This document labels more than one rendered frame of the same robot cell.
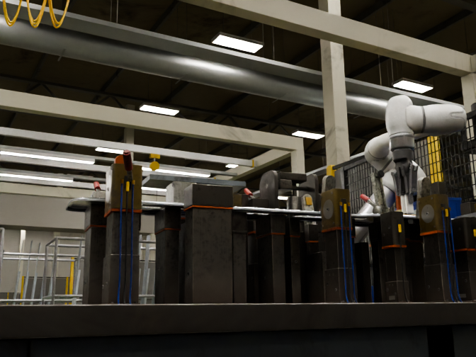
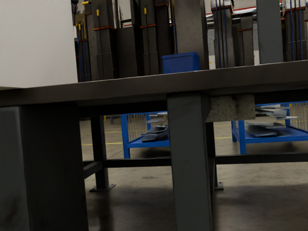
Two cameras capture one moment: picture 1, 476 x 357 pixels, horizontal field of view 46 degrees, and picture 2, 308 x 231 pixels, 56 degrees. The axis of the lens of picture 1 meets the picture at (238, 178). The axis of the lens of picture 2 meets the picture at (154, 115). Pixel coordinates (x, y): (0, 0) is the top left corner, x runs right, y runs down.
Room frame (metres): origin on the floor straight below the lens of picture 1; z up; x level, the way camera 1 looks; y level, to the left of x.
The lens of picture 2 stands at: (2.96, 0.75, 0.64)
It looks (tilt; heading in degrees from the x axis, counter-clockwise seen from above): 2 degrees down; 222
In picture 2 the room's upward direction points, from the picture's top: 4 degrees counter-clockwise
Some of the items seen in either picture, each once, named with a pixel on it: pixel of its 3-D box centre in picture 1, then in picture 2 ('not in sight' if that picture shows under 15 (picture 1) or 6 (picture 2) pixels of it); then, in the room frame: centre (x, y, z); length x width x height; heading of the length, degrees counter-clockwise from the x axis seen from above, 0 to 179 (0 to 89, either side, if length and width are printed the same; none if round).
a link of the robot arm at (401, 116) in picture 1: (403, 115); not in sight; (2.03, -0.63, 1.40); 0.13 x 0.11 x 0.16; 86
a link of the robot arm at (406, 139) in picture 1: (401, 144); not in sight; (2.03, -0.61, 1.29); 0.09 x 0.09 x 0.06
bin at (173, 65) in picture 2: not in sight; (181, 69); (2.17, 0.19, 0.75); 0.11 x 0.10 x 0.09; 112
